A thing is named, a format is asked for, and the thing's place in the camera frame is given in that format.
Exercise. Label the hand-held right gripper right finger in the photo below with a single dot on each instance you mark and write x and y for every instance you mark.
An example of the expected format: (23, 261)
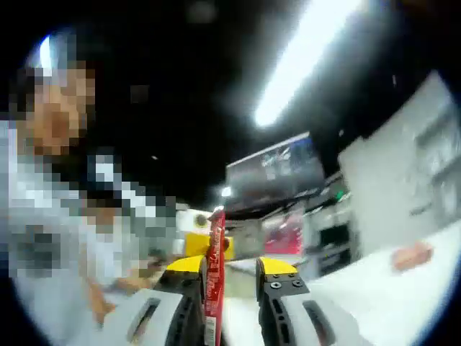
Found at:
(277, 284)

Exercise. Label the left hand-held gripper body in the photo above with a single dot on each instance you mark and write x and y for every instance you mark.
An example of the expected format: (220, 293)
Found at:
(187, 221)

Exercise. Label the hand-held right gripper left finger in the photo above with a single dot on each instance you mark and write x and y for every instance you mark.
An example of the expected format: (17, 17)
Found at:
(183, 277)

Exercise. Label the red coffee stick pouch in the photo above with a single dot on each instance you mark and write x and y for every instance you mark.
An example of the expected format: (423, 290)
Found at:
(215, 274)

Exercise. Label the red coffee box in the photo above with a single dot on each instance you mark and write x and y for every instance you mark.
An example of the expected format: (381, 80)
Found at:
(412, 256)

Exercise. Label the laptop with red screen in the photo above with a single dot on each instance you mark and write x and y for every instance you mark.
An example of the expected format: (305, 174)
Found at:
(284, 234)

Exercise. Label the person's grey shirt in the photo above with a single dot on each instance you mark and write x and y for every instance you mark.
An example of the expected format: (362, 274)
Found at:
(54, 306)

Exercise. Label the long ceiling light strip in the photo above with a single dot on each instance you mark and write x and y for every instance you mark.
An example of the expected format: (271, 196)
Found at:
(306, 57)

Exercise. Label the large wall monitor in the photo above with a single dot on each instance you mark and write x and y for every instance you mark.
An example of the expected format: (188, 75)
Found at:
(277, 169)

